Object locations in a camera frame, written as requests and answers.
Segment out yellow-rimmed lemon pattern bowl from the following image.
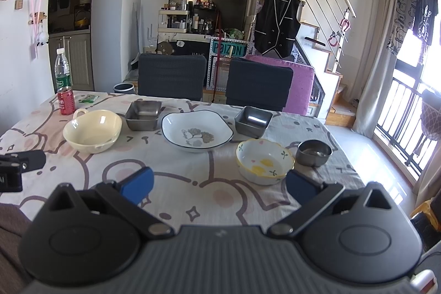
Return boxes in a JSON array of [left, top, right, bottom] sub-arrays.
[[235, 139, 295, 186]]

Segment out cream two-handled bowl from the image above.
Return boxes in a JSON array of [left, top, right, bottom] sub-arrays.
[[63, 109, 123, 155]]

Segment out steel square tray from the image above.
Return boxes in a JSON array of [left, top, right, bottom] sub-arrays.
[[125, 100, 162, 131], [235, 106, 273, 139]]

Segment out white square ginkgo plate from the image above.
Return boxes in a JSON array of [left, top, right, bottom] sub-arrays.
[[162, 110, 234, 153]]

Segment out round steel bowl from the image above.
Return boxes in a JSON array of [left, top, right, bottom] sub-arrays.
[[295, 139, 333, 167]]

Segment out red drink can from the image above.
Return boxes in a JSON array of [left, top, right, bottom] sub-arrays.
[[57, 87, 76, 116]]

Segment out pink cartoon tablecloth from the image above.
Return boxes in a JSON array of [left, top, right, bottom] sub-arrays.
[[1, 92, 364, 231]]

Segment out green snack packet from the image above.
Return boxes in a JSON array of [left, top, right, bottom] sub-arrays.
[[79, 94, 99, 104]]

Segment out clear plastic water bottle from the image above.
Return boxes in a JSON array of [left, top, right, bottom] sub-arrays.
[[55, 48, 72, 90]]

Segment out grey trash bin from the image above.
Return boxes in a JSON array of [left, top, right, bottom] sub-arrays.
[[113, 82, 135, 94]]

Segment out right dark chair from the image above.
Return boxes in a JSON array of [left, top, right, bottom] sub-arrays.
[[226, 58, 294, 111]]

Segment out dark chair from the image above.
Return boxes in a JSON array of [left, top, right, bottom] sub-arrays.
[[226, 58, 294, 111], [138, 54, 207, 101]]

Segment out left dark chair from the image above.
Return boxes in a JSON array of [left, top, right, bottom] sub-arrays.
[[138, 54, 207, 101]]

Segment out grey kitchen cabinet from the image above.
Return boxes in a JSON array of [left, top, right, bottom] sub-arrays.
[[49, 29, 94, 91]]

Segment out beige curtain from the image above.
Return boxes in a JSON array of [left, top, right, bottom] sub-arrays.
[[353, 0, 408, 138]]

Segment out teal POIZON sign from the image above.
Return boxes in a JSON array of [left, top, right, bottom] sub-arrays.
[[209, 39, 248, 57]]

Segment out white shelf rack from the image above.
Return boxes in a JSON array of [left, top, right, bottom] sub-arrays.
[[158, 10, 190, 34]]

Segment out black jacket with white trim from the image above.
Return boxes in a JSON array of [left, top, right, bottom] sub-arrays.
[[254, 0, 302, 59]]

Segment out hanging dark clothes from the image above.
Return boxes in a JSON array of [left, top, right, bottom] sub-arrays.
[[387, 0, 438, 57]]

